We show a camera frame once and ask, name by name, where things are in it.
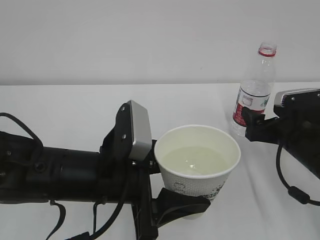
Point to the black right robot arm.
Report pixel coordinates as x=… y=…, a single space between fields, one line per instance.
x=298 y=130

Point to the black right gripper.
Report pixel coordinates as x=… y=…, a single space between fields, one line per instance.
x=260 y=129

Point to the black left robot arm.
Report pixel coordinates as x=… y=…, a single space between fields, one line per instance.
x=32 y=173

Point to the clear Nongfu Spring water bottle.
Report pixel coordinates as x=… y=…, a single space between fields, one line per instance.
x=256 y=86

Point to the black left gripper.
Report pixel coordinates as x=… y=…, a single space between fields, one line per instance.
x=127 y=181

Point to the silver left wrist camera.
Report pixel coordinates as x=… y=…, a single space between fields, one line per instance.
x=132 y=132

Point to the white paper cup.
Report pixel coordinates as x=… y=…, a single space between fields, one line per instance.
x=196 y=160

